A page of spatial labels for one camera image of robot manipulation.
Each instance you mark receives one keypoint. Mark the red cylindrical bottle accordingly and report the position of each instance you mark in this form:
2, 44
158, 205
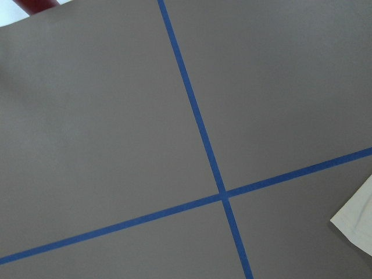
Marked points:
32, 7

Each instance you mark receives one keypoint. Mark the cream long-sleeve graphic shirt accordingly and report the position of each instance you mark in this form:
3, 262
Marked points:
354, 218

